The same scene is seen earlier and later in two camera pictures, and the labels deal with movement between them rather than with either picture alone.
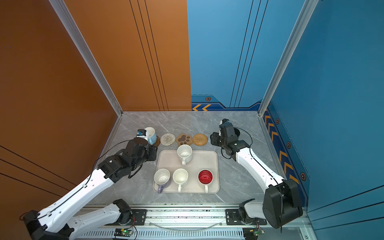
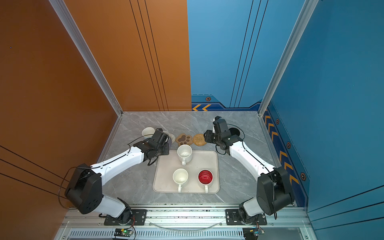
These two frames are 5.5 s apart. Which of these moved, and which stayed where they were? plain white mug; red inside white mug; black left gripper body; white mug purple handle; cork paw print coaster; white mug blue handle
Moved: black left gripper body; white mug purple handle
Stayed: white mug blue handle; cork paw print coaster; red inside white mug; plain white mug
